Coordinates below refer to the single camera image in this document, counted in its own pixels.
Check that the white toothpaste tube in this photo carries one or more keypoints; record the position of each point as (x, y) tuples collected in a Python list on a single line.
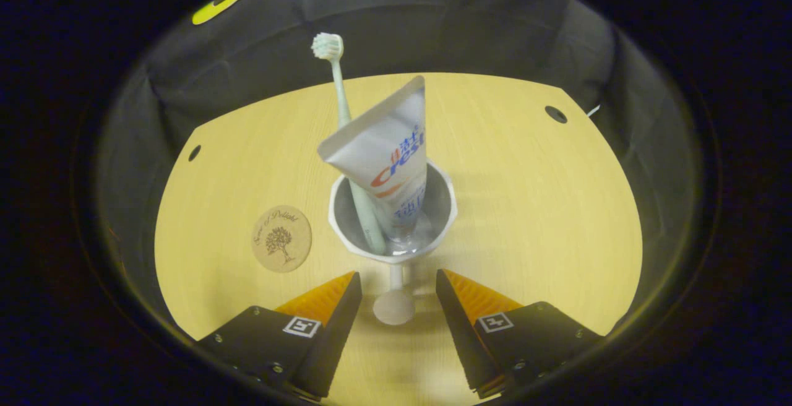
[(383, 152)]

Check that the black backdrop cloth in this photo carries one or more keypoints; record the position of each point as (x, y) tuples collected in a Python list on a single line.
[(464, 28)]

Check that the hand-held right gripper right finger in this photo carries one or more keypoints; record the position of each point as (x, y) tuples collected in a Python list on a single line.
[(461, 338)]

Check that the round brown cork coaster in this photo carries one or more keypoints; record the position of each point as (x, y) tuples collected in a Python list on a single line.
[(281, 239)]

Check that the pale green white toothbrush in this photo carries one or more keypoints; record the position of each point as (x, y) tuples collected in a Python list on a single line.
[(337, 84)]

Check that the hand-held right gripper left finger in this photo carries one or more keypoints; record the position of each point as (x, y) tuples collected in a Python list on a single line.
[(337, 338)]

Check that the light wooden desktop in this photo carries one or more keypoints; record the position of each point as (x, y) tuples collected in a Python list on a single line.
[(526, 208)]

